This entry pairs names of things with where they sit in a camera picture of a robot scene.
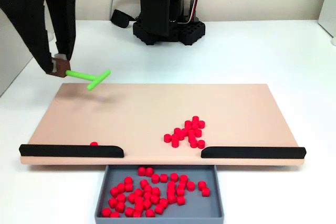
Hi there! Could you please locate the grey rectangular tray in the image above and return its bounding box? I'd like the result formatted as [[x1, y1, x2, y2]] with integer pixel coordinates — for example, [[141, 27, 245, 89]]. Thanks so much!
[[94, 165, 224, 224]]

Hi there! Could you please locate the peach flat board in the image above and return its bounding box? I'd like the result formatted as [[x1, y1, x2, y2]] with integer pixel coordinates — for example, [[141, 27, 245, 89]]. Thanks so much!
[[20, 83, 305, 167]]

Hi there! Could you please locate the black board edge rail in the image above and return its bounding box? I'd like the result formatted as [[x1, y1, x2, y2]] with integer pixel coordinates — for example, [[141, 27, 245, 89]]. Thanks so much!
[[18, 144, 124, 158], [201, 146, 307, 159]]

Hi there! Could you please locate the green T pusher brown handle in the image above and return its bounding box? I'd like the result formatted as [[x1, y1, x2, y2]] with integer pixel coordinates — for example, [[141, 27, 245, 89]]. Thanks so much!
[[47, 54, 111, 91]]

